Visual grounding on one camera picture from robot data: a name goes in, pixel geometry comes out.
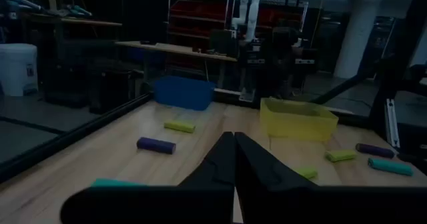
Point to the blue plastic bin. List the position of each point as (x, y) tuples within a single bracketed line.
[(183, 94)]

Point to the wooden work table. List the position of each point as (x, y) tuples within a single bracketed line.
[(173, 48)]

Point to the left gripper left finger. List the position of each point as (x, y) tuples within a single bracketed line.
[(207, 204)]

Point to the white pillar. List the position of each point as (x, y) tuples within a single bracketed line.
[(357, 40)]

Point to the white plastic bin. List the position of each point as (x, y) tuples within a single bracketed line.
[(16, 70)]

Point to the yellow translucent plastic bin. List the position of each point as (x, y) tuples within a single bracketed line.
[(297, 125)]

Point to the purple rectangular block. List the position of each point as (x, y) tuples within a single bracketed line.
[(156, 145), (375, 150)]

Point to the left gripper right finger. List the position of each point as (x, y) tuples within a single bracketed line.
[(267, 200)]

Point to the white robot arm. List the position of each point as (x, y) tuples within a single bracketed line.
[(252, 14)]

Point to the wooden workbench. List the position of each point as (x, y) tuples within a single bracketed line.
[(83, 21)]

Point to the teal rectangular block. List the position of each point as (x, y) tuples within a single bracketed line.
[(113, 183), (390, 167)]

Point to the black frame post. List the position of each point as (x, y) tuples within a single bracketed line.
[(410, 34)]

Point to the green rectangular block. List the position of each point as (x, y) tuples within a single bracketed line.
[(308, 173), (179, 127), (340, 155)]

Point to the aluminium extrusion bar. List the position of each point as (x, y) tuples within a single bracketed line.
[(392, 124)]

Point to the shelf rack with red bins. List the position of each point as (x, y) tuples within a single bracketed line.
[(197, 10)]

